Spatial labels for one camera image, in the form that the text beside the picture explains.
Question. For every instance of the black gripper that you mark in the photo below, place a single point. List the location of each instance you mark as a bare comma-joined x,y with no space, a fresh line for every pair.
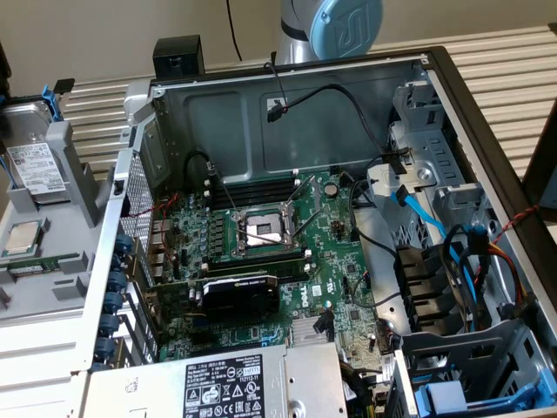
3,69

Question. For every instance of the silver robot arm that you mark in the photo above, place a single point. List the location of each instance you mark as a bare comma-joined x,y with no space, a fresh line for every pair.
296,43

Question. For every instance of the CPU with silver lid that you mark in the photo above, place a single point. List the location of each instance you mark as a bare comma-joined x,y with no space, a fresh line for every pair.
24,238

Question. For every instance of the black block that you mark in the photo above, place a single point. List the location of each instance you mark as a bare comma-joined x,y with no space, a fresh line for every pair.
178,56

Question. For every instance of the green RAM stick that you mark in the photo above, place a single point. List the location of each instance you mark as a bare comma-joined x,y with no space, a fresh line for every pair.
30,265

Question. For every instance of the grey parts rack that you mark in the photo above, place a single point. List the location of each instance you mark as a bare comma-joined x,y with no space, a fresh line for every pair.
65,270

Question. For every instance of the blue slot latch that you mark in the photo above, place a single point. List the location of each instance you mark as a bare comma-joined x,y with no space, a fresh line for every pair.
109,325
116,281
124,243
113,302
104,347
116,261

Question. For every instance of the open grey PC case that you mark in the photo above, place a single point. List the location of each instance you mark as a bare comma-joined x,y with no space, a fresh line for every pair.
217,130

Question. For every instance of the thin metal locking lever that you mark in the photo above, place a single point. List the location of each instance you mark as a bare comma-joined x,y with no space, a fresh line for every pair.
224,192
261,238

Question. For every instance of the black RAM slot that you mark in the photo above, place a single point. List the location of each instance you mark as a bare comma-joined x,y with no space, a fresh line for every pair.
261,188
257,258
261,198
291,274

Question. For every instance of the CPU socket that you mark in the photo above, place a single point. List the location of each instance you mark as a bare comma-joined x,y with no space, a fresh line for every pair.
261,222

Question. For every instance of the black graphics card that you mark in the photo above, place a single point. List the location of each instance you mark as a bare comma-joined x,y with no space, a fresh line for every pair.
239,298

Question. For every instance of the silver socket cover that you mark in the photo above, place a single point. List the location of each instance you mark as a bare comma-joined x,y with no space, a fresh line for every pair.
317,191

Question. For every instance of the coin battery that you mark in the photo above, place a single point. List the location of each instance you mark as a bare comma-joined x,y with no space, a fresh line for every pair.
332,188

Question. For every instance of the grey power supply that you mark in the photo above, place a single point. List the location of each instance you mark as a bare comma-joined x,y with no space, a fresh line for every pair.
152,392

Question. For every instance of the green motherboard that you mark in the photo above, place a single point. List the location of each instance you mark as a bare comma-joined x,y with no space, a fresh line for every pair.
330,261

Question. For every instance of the silver heat sink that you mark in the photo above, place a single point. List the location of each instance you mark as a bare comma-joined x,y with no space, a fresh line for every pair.
304,333

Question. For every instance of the dark brown panel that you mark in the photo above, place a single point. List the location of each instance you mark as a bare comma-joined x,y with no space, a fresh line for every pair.
544,148

